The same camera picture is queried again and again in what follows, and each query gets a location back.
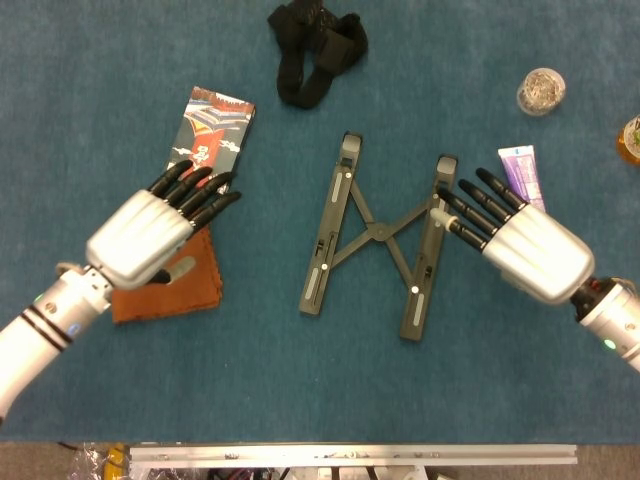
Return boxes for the clear crumpled plastic bag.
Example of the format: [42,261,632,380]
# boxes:
[67,442,114,480]

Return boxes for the dark box with red band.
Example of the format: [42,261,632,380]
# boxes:
[164,85,257,197]

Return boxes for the black folding laptop stand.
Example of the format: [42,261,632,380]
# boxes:
[298,131,459,343]

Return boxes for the orange folded cloth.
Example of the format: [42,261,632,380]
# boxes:
[110,224,224,325]

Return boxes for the small yellow object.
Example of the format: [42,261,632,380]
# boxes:
[105,443,127,476]

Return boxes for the aluminium profile rail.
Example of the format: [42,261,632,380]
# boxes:
[128,443,579,470]

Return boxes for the amber tea bottle green label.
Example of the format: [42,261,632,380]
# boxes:
[615,113,640,167]

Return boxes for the purple white toothpaste tube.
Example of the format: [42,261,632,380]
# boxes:
[497,144,549,214]

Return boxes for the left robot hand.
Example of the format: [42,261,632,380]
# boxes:
[85,159,243,291]

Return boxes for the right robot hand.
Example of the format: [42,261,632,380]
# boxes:
[430,167,596,306]

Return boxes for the black fabric strap bundle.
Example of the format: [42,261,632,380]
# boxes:
[266,0,370,110]

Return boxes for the teal felt table cover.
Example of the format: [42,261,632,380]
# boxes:
[0,0,640,445]

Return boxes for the clear jar of paper clips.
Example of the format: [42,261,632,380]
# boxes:
[516,67,568,118]

